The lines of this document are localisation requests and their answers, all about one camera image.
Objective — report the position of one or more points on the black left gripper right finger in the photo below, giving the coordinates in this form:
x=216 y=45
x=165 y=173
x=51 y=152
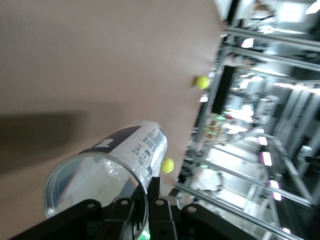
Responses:
x=162 y=212

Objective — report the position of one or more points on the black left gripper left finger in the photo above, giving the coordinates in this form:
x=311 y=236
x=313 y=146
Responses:
x=117 y=215

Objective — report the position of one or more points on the yellow tennis ball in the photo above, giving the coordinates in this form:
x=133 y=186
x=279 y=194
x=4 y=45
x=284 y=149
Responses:
x=168 y=165
x=202 y=82

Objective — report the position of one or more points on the brown table cover mat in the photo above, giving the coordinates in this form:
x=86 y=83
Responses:
x=75 y=62

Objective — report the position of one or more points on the aluminium frame structure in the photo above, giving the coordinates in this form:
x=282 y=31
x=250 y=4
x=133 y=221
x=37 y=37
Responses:
x=262 y=162

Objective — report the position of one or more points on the clear tennis ball can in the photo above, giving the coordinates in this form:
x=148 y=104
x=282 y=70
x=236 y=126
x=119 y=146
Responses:
x=120 y=160

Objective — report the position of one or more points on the black flat panel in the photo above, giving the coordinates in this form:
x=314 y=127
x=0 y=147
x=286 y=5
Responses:
x=222 y=87

